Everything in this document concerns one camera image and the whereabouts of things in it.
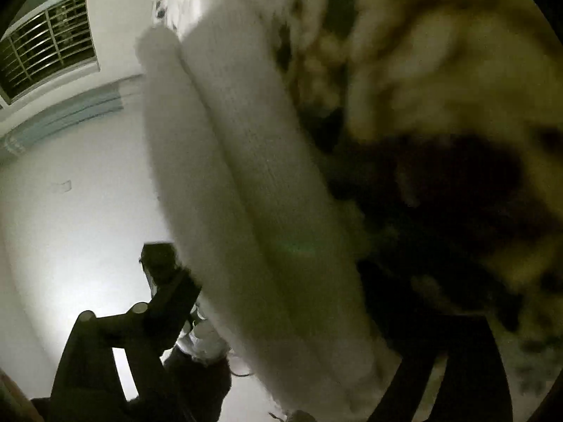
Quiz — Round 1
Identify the barred window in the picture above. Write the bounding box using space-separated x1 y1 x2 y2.
1 0 98 107

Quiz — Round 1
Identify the left green striped curtain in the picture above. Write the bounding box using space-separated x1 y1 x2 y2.
1 75 143 165

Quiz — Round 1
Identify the floral bed quilt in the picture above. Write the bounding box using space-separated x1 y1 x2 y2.
153 0 562 399

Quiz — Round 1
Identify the white knit sweater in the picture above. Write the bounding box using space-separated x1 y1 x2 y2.
138 0 395 421

